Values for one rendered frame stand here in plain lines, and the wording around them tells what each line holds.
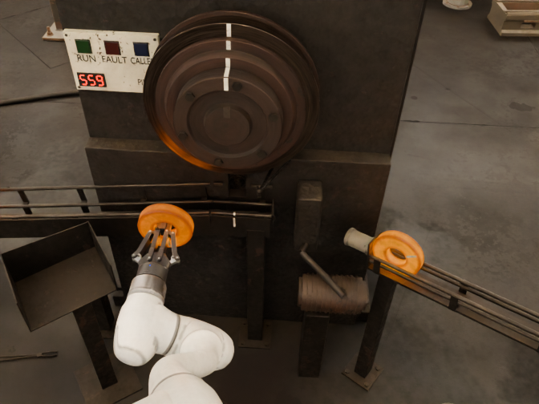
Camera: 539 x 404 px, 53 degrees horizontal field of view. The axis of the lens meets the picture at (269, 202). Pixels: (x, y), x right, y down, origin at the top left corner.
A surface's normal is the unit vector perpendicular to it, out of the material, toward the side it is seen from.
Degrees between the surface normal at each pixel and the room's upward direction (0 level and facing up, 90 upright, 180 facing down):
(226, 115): 90
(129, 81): 90
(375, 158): 0
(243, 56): 29
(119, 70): 90
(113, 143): 0
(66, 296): 5
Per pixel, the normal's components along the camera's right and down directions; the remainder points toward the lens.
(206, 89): -0.06, 0.69
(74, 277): -0.05, -0.69
